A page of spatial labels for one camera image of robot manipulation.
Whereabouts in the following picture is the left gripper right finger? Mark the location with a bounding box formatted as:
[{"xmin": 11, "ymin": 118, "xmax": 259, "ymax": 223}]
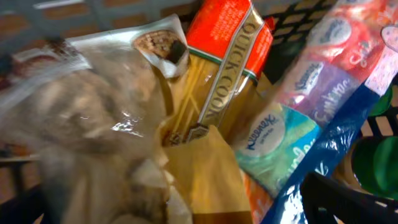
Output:
[{"xmin": 300, "ymin": 172, "xmax": 397, "ymax": 224}]

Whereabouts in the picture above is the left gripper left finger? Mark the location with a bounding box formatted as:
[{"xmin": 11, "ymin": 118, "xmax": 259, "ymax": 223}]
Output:
[{"xmin": 1, "ymin": 186, "xmax": 46, "ymax": 224}]

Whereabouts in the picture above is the green lid jar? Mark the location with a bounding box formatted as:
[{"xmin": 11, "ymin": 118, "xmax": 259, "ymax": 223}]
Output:
[{"xmin": 352, "ymin": 136, "xmax": 397, "ymax": 200}]

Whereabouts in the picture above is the Kleenex tissue multipack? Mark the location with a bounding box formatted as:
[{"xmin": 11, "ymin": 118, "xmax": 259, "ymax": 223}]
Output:
[{"xmin": 231, "ymin": 0, "xmax": 397, "ymax": 223}]

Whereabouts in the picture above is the small brown paper packet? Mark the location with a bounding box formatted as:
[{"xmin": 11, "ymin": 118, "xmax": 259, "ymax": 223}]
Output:
[{"xmin": 1, "ymin": 15, "xmax": 192, "ymax": 223}]

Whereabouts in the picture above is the brown snack bag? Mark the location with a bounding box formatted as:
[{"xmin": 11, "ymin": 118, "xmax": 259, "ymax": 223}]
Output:
[{"xmin": 164, "ymin": 126, "xmax": 252, "ymax": 224}]

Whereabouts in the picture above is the orange spaghetti packet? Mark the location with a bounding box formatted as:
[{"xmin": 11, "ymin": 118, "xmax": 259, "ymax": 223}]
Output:
[{"xmin": 160, "ymin": 0, "xmax": 273, "ymax": 146}]

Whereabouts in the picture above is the grey plastic basket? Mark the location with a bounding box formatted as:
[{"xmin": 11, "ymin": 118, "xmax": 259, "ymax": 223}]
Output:
[{"xmin": 0, "ymin": 0, "xmax": 398, "ymax": 224}]

